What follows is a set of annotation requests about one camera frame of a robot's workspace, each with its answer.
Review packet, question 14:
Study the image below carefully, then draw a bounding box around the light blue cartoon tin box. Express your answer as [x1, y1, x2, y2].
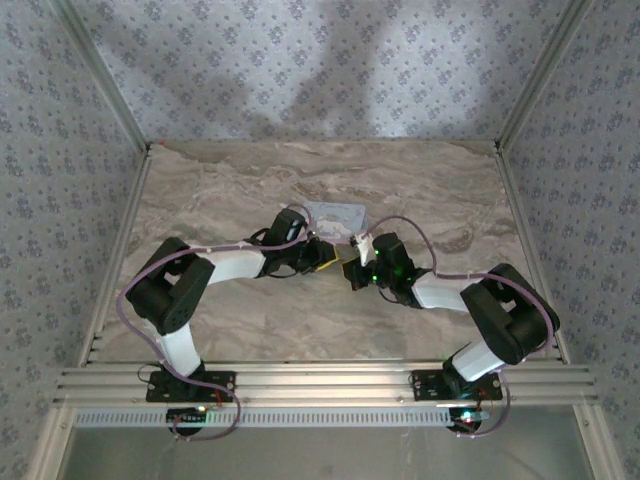
[286, 199, 373, 241]

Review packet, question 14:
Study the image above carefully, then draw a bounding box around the black controller board with LED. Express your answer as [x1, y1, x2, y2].
[165, 406, 209, 426]
[449, 406, 494, 432]

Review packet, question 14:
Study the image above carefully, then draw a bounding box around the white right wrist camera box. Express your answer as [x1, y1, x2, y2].
[349, 233, 376, 268]

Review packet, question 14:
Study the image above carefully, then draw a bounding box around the long aluminium mounting rail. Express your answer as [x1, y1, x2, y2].
[51, 363, 599, 407]

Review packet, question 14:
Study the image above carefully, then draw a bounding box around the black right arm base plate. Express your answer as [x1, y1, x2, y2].
[409, 368, 503, 402]

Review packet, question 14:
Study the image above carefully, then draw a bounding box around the aluminium side rail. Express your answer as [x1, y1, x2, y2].
[493, 144, 572, 364]
[78, 146, 154, 369]

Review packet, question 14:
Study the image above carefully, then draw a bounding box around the white slotted cable duct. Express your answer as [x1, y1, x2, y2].
[73, 405, 457, 430]

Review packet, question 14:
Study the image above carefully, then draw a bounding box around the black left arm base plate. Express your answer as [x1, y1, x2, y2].
[145, 370, 237, 403]

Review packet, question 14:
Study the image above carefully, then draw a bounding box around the aluminium corner post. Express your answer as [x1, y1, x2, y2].
[493, 0, 597, 153]
[48, 0, 153, 153]

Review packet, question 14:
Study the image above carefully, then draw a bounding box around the aluminium frame leg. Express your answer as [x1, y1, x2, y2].
[28, 406, 77, 480]
[571, 403, 627, 480]

